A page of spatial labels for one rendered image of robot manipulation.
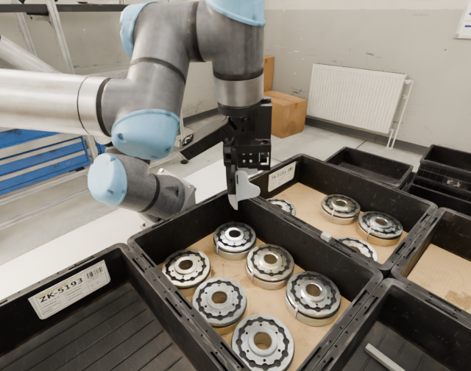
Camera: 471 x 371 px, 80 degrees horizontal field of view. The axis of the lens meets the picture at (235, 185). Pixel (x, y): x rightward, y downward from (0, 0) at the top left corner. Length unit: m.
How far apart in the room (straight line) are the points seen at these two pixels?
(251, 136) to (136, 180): 0.36
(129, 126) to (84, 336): 0.41
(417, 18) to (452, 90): 0.74
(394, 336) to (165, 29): 0.61
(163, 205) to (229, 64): 0.49
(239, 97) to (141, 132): 0.16
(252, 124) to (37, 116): 0.29
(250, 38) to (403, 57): 3.14
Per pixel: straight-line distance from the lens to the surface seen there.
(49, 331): 0.67
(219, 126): 0.48
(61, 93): 0.41
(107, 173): 0.73
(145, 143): 0.35
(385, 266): 0.59
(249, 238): 0.68
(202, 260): 0.64
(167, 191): 0.81
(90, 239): 1.03
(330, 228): 0.80
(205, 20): 0.41
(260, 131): 0.47
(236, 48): 0.41
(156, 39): 0.41
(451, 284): 0.78
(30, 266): 1.02
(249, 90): 0.43
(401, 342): 0.64
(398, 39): 3.51
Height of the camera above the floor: 1.32
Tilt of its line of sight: 32 degrees down
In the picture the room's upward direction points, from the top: straight up
